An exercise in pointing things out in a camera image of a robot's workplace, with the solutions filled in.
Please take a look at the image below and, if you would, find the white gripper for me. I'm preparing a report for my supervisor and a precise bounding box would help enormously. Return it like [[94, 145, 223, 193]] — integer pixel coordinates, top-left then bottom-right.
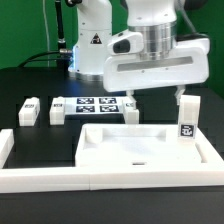
[[103, 38, 210, 106]]

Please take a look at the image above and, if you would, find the white desk top tray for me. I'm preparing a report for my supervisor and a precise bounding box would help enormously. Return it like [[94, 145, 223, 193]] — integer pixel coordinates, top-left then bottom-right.
[[75, 124, 224, 167]]

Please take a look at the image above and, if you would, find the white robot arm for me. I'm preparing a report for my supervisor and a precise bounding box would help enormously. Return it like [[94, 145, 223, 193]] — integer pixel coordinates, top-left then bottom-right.
[[66, 0, 210, 96]]

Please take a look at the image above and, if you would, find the white L-shaped corner fence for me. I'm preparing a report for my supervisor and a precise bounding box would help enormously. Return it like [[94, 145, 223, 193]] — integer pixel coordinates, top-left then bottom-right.
[[0, 129, 224, 193]]

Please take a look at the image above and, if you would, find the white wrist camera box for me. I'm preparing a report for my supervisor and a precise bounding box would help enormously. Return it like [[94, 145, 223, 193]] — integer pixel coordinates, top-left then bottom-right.
[[107, 30, 144, 55]]

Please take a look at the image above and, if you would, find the white marker base plate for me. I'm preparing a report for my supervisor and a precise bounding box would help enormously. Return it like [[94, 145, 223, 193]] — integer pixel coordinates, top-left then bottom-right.
[[65, 96, 125, 115]]

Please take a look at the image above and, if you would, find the black cable bundle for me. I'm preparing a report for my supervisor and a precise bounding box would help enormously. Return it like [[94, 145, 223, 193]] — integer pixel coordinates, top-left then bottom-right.
[[18, 0, 74, 68]]

